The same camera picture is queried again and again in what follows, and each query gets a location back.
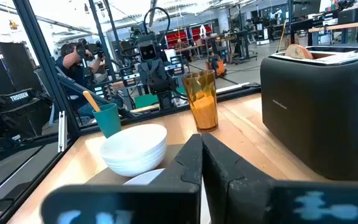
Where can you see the black box on workbench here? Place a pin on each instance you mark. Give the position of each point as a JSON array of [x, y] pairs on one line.
[[350, 15]]

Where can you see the black monitor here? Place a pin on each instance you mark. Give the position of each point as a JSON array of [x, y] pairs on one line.
[[306, 8]]

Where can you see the white ribbed bowl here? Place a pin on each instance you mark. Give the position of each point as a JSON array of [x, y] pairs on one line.
[[132, 146]]

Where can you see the black backdrop panel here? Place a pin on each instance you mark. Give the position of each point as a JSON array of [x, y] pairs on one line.
[[11, 65]]

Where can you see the empty white bowl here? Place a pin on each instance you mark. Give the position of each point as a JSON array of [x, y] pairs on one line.
[[145, 179]]

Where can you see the green floor mat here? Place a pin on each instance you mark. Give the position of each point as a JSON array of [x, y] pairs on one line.
[[146, 101]]

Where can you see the bread slice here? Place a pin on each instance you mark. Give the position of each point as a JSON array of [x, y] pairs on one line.
[[297, 52]]

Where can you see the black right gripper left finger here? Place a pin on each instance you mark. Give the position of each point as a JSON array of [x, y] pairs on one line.
[[141, 202]]

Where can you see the orange floor machine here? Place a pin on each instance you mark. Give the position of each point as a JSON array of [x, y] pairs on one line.
[[217, 67]]

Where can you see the person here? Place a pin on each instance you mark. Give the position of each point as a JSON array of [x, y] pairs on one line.
[[73, 70]]

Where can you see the amber glass of orange juice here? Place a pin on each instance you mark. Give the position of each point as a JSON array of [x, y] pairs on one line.
[[202, 109]]

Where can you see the wooden workbench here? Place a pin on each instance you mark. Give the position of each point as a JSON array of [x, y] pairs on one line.
[[340, 27]]

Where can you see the black Trossen labelled equipment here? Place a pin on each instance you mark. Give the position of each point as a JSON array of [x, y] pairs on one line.
[[17, 112]]

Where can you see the silver metal bracket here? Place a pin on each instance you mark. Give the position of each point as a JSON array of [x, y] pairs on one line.
[[62, 130]]

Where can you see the red storage shelves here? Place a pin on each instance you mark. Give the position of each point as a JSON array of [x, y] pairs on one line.
[[179, 36]]

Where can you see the black toaster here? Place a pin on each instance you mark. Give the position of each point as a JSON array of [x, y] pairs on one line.
[[315, 118]]

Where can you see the teal plastic cup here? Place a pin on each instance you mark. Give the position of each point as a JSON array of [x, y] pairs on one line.
[[107, 121]]

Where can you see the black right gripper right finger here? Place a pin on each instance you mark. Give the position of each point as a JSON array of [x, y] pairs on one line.
[[259, 202]]

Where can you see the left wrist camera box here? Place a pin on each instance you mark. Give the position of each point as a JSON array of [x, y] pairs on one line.
[[148, 51]]

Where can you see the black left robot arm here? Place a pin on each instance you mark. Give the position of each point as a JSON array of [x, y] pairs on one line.
[[165, 101]]

